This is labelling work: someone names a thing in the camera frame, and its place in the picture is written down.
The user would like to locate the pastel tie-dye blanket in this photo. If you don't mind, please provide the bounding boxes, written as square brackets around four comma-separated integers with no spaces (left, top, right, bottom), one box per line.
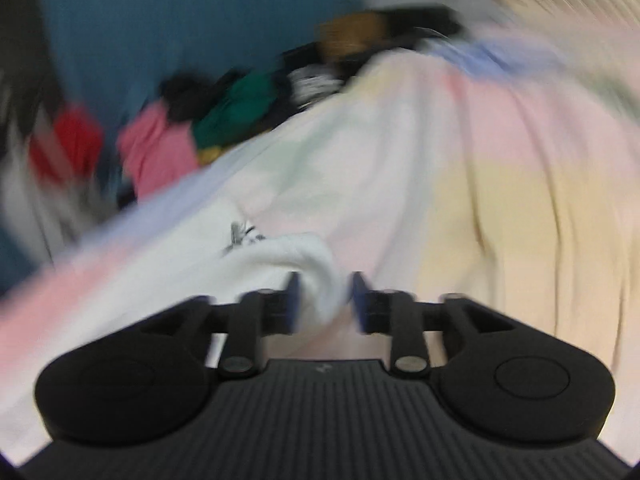
[0,35,640,466]

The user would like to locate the black and white cloth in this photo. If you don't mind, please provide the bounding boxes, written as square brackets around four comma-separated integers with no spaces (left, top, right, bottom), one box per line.
[287,62,346,108]

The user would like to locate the blue curtain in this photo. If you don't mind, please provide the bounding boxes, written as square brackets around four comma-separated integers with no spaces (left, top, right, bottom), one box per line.
[30,0,371,201]

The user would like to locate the pink garment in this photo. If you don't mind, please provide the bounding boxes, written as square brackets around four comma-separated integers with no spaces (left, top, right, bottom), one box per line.
[117,102,201,203]

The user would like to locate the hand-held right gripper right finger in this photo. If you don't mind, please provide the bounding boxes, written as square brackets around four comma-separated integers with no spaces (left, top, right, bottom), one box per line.
[351,271,517,377]

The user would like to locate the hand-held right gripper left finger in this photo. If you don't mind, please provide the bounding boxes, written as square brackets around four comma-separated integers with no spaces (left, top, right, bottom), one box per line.
[139,272,303,379]

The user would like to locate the black garment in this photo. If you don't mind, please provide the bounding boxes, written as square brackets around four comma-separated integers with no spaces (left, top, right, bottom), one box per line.
[160,72,241,123]

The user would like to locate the brown paper bag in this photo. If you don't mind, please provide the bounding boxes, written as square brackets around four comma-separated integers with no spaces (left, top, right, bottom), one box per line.
[317,12,388,61]

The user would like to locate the red garment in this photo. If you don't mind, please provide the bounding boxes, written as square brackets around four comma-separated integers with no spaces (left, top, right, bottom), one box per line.
[27,105,103,186]

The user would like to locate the green garment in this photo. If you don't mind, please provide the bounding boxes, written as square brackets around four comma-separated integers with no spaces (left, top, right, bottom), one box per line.
[192,72,281,153]

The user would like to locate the white garment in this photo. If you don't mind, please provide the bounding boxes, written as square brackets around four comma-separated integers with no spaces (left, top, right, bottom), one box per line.
[0,200,351,461]

